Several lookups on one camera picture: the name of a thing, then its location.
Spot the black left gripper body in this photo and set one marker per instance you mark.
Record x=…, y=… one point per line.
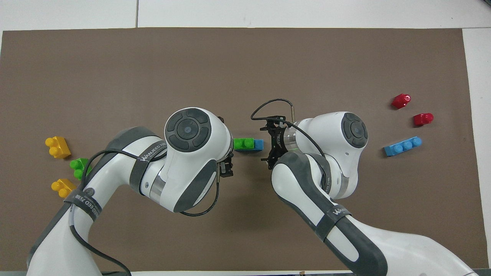
x=225, y=170

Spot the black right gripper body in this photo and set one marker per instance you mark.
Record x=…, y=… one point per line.
x=279, y=140

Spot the blue three-stud toy block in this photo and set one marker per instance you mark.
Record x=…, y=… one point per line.
x=402, y=146
x=259, y=145

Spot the green two-stud toy block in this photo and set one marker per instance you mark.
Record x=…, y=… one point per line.
x=78, y=165
x=243, y=143

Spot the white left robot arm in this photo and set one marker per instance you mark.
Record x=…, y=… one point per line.
x=184, y=165

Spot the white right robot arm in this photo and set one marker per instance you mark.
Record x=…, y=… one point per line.
x=326, y=142

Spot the red single-stud toy block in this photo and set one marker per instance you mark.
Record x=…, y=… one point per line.
x=400, y=101
x=422, y=119

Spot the yellow two-stud toy block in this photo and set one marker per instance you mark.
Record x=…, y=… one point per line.
x=57, y=147
x=61, y=188

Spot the brown table mat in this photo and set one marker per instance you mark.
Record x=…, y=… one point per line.
x=245, y=65

